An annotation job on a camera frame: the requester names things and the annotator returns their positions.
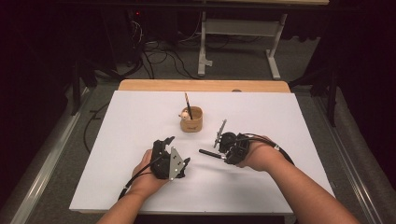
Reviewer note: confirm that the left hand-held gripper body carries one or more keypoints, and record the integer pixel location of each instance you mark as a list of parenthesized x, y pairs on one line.
[(162, 165)]

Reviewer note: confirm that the black makeup brush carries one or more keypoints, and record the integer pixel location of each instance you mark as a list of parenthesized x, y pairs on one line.
[(208, 153)]

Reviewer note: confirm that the light wooden table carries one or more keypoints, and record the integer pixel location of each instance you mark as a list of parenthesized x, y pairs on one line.
[(186, 85)]

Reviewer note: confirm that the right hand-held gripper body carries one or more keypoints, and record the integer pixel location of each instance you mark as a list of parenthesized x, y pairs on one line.
[(238, 147)]

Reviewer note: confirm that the aluminium floor rail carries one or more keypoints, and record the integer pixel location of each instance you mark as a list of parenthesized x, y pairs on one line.
[(358, 168), (46, 174)]

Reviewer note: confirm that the person's right hand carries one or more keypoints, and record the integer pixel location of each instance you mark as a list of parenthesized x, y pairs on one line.
[(261, 154)]

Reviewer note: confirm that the dark device with red light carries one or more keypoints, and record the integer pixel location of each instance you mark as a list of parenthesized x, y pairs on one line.
[(137, 13)]

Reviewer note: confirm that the white board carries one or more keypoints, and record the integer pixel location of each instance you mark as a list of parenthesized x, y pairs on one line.
[(202, 193)]

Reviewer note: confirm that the wooden cup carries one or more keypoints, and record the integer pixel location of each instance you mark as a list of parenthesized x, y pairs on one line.
[(191, 126)]

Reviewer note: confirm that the white metal desk frame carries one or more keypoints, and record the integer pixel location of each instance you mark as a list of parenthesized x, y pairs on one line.
[(239, 27)]

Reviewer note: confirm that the person's left hand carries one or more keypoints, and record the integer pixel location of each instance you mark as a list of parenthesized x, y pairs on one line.
[(144, 177)]

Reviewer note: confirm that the black metal stand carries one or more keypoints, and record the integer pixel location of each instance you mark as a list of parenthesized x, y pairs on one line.
[(332, 102), (75, 93)]

